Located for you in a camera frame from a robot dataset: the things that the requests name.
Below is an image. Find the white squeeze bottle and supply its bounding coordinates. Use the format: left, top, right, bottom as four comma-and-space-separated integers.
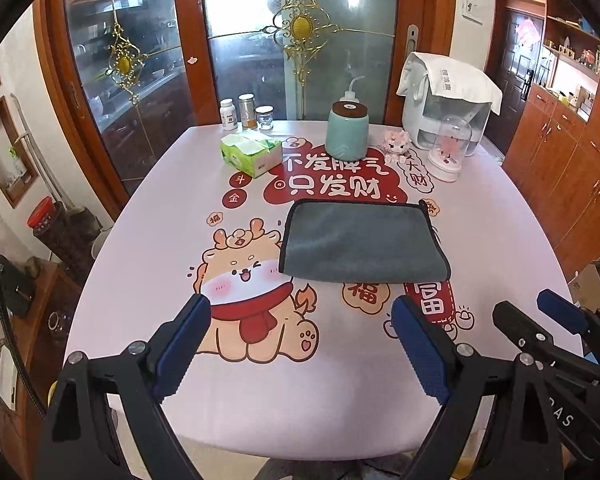
339, 76, 366, 106

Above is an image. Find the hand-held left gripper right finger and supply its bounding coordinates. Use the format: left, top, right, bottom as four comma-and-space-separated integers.
390, 295, 566, 480

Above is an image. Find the black cable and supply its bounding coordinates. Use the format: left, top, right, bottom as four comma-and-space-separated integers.
0, 205, 48, 413

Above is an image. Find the tall glass jar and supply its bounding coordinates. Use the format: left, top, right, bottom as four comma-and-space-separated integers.
238, 94, 256, 129

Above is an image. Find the white water dispenser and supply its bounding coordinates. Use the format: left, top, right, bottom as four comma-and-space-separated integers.
401, 52, 492, 159

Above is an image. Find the pink printed tablecloth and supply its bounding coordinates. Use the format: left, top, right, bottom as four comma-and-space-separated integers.
62, 121, 588, 467

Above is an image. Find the white wall switch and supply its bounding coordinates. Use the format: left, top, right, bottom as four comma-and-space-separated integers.
461, 0, 485, 25

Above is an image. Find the wooden side cabinet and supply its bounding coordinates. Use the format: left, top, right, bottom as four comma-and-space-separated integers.
0, 255, 83, 461

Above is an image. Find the glass dome ornament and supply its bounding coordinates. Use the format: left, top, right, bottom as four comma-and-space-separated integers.
426, 115, 472, 184

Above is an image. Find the wooden framed wall shelf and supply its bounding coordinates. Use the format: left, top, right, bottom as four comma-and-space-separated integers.
0, 95, 40, 209

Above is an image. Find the pink toy figure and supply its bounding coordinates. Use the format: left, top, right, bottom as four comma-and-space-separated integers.
380, 129, 412, 157

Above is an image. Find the grey towel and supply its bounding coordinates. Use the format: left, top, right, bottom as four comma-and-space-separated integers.
278, 198, 452, 284

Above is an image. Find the teal ceramic jar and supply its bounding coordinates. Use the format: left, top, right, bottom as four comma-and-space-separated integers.
326, 101, 370, 161

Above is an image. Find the cardboard box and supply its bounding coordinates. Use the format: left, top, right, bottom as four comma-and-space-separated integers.
567, 257, 600, 312

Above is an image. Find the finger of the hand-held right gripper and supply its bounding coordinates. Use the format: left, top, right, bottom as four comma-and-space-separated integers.
494, 301, 600, 379
536, 289, 600, 362

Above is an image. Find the wooden wall cabinet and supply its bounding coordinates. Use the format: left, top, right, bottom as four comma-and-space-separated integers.
502, 0, 600, 281

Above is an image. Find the dark brown door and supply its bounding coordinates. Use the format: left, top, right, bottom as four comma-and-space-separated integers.
485, 0, 547, 142

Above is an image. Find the green tissue box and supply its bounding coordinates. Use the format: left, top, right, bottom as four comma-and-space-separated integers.
219, 130, 283, 179

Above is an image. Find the glass door with gold ornament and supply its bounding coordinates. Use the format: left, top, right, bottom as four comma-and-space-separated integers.
42, 0, 198, 216
199, 0, 402, 125

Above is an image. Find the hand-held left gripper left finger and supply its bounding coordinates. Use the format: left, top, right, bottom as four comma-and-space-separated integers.
35, 292, 213, 480

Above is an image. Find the jar with red lid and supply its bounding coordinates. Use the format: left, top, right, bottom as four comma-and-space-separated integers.
27, 196, 57, 235

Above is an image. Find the white cloth cover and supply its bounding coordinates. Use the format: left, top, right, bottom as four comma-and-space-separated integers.
397, 51, 502, 117

